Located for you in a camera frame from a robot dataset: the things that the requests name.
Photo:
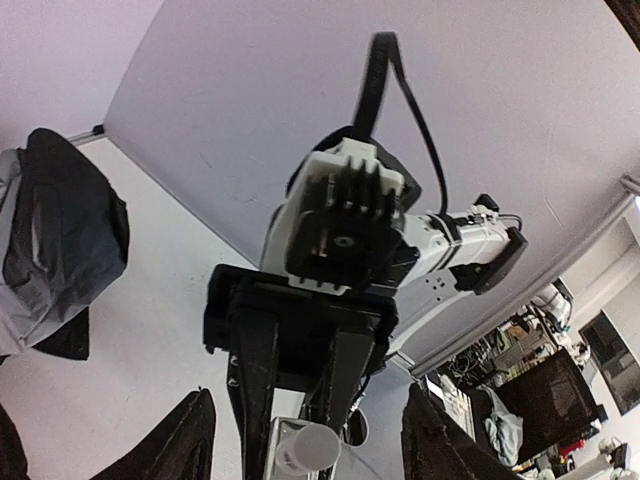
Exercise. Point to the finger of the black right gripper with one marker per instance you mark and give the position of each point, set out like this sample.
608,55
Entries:
252,373
349,355

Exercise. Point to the white nail polish cap brush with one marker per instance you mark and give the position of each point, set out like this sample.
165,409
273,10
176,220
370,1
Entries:
315,448

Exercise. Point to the black grey jacket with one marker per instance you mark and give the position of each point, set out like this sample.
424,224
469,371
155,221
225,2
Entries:
65,239

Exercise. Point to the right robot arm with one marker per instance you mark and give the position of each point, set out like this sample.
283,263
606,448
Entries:
471,251

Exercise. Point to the black monitor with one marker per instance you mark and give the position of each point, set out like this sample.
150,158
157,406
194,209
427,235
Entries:
554,401

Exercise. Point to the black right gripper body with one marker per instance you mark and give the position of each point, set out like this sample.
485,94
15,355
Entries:
307,321

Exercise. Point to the cluttered background shelf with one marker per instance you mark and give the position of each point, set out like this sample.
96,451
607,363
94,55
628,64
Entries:
609,325

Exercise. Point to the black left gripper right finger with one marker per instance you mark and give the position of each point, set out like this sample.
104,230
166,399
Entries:
435,447

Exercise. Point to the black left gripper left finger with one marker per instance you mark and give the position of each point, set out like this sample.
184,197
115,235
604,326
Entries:
179,447

